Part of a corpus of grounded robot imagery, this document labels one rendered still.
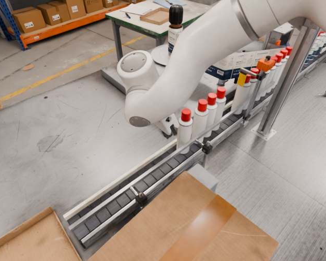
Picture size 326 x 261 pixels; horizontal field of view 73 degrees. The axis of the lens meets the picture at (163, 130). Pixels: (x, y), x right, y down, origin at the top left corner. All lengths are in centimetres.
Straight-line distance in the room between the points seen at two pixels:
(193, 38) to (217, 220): 36
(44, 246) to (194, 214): 52
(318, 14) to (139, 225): 47
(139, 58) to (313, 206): 78
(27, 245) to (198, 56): 75
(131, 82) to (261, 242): 41
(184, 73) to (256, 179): 62
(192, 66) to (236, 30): 10
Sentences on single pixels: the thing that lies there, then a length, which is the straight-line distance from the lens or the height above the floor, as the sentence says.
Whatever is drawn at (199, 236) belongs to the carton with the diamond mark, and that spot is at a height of 112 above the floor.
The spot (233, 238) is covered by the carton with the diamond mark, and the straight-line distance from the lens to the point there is 50.
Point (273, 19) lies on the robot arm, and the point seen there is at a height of 145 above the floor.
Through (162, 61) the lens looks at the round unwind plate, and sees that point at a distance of 144.
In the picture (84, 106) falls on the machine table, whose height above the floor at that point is 83.
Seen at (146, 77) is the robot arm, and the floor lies 131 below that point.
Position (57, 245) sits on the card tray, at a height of 83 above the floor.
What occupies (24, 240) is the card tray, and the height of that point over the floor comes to 83.
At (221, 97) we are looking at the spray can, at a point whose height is 106.
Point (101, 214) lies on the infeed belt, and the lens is 78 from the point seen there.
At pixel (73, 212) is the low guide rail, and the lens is 77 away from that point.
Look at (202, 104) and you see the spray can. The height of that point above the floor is 108.
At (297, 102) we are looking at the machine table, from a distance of 140.
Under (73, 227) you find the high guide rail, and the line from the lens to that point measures 70.
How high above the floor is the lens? 157
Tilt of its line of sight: 46 degrees down
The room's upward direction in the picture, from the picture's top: straight up
